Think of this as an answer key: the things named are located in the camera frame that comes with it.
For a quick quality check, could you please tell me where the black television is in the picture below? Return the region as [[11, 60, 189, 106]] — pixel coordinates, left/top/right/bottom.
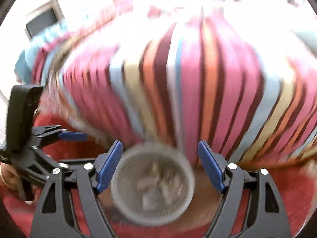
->
[[25, 8, 58, 40]]

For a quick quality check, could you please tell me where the striped colourful bedspread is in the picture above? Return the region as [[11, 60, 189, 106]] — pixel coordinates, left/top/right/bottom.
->
[[14, 0, 316, 167]]

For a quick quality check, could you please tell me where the grey round trash bin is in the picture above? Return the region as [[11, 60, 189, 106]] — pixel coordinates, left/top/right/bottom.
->
[[111, 142, 195, 226]]

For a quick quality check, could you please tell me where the person's left hand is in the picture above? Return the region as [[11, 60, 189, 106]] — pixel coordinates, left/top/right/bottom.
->
[[1, 163, 37, 205]]

